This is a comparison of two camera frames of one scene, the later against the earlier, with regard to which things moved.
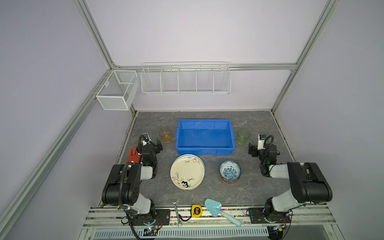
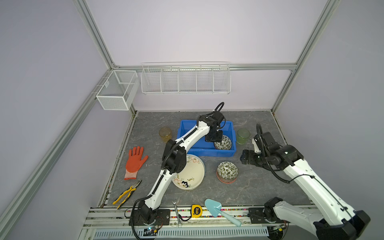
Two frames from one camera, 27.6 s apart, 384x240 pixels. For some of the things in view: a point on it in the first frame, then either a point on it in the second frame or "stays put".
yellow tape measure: x=196 y=211 stays put
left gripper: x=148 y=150 → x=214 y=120
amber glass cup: x=165 y=133 stays put
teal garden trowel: x=215 y=207 stays put
